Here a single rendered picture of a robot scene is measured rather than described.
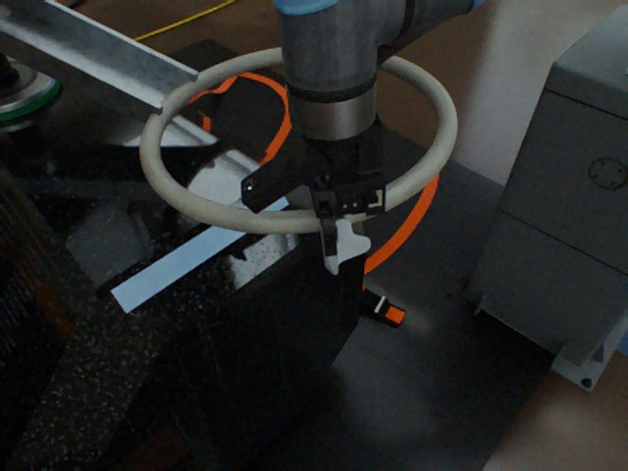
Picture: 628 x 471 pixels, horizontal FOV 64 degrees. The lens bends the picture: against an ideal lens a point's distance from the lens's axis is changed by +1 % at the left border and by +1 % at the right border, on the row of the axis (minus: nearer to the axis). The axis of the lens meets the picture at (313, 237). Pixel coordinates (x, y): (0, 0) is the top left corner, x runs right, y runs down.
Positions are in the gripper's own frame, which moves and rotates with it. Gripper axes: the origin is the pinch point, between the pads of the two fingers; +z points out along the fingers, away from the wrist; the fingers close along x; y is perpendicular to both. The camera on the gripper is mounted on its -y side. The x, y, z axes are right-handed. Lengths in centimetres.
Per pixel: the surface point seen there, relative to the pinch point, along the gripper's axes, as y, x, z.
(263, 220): -7.2, 0.2, -7.4
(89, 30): -32, 48, -15
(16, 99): -50, 49, -4
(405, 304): 31, 50, 85
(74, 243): -35.7, 11.7, 1.4
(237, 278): -13.3, 7.5, 10.6
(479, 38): 127, 225, 84
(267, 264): -8.5, 10.2, 11.5
